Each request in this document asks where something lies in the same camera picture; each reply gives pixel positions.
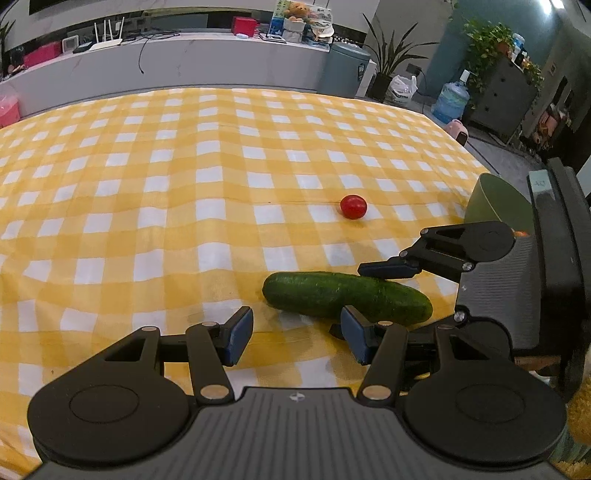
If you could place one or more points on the tall-leaf plant in black pot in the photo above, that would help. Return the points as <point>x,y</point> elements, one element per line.
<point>382,85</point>

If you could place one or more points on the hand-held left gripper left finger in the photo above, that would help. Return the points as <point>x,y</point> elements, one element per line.
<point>240,334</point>

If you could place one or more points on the leafy ivy plant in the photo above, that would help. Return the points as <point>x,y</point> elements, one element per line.
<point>487,41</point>

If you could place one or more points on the pink basket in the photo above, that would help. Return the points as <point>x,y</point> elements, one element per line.
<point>9,110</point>

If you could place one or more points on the gift basket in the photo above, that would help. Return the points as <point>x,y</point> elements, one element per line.
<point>318,23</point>

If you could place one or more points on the green cucumber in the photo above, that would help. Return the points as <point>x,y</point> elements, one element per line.
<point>323,293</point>

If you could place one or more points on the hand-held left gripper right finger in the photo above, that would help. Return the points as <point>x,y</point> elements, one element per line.
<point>358,339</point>

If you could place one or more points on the pink box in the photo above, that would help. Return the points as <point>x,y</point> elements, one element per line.
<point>41,54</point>

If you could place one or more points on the grey-blue trash can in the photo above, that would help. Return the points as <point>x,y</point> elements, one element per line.
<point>344,69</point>

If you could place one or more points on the grey cabinet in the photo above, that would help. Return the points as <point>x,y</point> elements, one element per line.
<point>501,99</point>

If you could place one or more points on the green bowl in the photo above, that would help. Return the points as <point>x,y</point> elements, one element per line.
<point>494,201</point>

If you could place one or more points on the small white device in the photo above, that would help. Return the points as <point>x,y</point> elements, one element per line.
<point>69,45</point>

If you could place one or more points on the large orange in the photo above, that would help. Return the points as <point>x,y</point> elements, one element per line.
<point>521,234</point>

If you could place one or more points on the white plastic bag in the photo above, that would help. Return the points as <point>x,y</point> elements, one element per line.
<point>400,91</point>

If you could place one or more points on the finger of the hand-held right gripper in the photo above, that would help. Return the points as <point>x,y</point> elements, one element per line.
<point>388,270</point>
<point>335,331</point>

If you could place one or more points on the red box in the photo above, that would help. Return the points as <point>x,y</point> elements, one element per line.
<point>244,25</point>

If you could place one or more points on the yellow checkered tablecloth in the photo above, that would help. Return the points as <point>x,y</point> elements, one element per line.
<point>161,184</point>

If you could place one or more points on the red cherry tomato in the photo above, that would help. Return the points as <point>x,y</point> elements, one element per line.
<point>353,206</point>

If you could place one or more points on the blue water jug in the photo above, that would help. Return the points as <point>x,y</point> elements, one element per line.
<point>452,102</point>

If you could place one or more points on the small pink heater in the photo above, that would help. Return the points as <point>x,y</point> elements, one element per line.
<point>458,133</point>

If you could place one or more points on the small black box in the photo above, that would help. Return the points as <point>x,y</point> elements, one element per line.
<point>84,47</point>

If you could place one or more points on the white router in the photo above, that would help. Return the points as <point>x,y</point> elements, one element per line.
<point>108,44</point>

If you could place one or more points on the brown teddy bear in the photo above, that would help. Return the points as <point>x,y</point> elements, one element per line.
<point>295,11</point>

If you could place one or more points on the black wall television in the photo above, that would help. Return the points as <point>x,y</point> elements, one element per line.
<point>83,4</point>

